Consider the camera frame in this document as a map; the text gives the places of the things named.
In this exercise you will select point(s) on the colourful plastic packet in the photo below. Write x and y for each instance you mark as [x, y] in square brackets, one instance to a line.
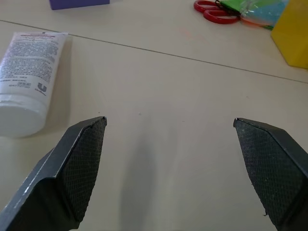
[257, 12]

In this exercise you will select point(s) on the yellow box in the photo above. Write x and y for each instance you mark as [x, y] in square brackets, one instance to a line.
[292, 36]

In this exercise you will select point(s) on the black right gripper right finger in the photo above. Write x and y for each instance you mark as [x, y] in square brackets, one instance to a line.
[276, 173]

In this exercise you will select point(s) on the white cosmetic tube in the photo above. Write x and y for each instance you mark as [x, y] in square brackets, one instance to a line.
[26, 81]

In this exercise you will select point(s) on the purple box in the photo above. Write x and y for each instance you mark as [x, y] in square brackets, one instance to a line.
[77, 3]

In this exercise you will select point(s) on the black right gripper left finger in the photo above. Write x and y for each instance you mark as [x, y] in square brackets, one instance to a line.
[60, 183]

